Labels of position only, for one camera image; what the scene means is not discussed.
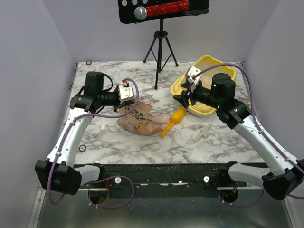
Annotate yellow litter scoop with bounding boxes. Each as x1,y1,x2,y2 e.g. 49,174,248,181
160,108,186,138

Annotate pink cat litter bag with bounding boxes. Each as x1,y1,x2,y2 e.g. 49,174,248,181
117,101,170,135

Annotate white bag sealing clip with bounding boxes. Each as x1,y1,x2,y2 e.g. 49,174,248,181
193,123,212,142

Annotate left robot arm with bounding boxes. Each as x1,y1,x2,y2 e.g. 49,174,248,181
35,71,139,195

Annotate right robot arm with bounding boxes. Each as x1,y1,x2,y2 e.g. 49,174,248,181
173,73,304,200

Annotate yellow litter box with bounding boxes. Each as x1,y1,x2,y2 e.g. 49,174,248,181
171,54,238,117

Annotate black tripod stand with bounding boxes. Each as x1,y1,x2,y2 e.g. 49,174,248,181
143,19,179,90

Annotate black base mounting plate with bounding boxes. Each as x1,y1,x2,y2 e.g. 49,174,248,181
93,163,266,198

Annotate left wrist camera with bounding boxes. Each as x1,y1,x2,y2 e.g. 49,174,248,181
118,81,134,103

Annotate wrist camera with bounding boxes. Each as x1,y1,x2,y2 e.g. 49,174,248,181
185,66,202,88
118,81,134,103

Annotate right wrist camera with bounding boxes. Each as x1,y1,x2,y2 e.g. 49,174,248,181
185,66,202,88

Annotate black ring marker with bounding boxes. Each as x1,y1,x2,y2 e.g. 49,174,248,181
78,144,87,152

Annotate red handled microphone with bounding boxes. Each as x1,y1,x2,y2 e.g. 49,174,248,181
134,0,190,20

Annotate aluminium rail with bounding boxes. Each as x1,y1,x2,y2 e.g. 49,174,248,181
38,171,110,192

